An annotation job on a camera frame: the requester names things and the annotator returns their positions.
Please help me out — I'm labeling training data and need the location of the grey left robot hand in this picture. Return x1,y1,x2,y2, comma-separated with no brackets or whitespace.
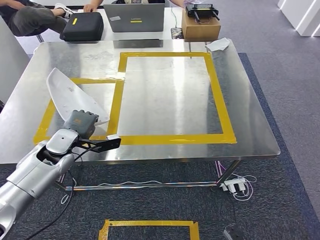
63,109,100,140

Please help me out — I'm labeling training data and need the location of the person's hand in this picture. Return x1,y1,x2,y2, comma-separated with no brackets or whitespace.
83,2,99,14

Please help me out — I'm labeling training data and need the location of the white plastic car body part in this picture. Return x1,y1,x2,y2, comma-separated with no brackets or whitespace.
46,67,111,127

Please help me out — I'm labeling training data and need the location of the steel workbench table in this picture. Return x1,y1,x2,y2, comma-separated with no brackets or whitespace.
0,39,282,194

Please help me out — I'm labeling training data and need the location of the black zip case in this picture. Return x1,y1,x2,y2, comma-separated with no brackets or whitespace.
60,12,105,43

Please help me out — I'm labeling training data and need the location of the grey laptop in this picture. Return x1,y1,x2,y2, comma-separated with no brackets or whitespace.
103,3,166,34

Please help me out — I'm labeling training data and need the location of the seated person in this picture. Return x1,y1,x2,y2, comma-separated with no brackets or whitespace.
0,0,74,38

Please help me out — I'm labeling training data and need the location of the grey panel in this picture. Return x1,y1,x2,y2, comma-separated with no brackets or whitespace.
0,14,31,106

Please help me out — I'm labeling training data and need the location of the white desk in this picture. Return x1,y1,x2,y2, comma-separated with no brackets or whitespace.
14,5,191,56

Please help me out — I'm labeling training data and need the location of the yellow floor tape square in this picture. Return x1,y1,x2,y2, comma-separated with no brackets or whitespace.
97,219,200,240

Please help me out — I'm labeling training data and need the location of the cardboard box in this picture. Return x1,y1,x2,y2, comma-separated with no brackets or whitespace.
181,9,222,43

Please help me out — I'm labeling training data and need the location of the black remote controller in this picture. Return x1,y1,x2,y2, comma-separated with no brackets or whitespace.
185,3,221,24

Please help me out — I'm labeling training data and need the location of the crumpled white paper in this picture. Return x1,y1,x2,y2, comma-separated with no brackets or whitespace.
205,37,231,53

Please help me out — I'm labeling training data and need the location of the large yellow tape square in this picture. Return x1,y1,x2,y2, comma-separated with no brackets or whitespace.
106,51,238,146

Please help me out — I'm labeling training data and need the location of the white power strip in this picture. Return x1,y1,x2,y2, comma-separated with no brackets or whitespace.
220,177,248,195

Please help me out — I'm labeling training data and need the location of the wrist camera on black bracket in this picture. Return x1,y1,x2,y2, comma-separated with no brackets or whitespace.
74,134,122,154

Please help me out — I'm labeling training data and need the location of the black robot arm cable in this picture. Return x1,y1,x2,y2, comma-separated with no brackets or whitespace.
23,145,101,240

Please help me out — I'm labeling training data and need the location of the thin white cable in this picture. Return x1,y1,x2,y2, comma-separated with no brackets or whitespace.
60,180,164,205

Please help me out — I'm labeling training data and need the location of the purple cable bundle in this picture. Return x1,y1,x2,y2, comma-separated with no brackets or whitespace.
214,160,227,180

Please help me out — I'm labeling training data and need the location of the white cable loop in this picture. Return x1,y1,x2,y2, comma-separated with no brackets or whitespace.
231,173,258,203

